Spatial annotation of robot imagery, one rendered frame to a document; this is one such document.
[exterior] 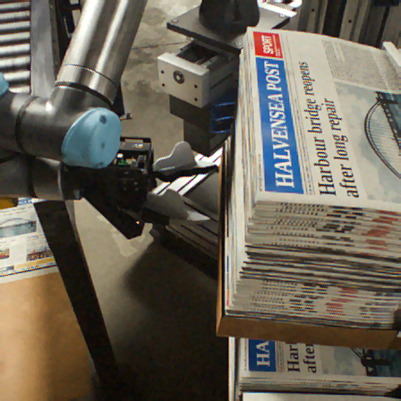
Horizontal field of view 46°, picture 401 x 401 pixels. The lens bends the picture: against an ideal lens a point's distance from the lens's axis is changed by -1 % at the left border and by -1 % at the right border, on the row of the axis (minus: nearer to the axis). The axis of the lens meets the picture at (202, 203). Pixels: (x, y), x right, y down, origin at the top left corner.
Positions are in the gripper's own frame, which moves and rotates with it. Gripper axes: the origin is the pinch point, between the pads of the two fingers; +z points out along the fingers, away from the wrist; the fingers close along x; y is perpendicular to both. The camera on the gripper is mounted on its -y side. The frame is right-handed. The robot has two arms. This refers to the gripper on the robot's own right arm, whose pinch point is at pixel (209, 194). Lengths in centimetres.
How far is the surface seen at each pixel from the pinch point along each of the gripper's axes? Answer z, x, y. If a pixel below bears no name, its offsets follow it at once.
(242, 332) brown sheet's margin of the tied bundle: 5.5, -22.7, 1.8
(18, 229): -76, 60, -84
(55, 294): -53, 33, -85
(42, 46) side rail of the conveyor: -44, 51, -5
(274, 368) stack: 9.4, -24.6, -2.2
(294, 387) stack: 11.8, -25.7, -4.2
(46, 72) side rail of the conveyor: -39, 40, -5
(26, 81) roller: -43, 37, -6
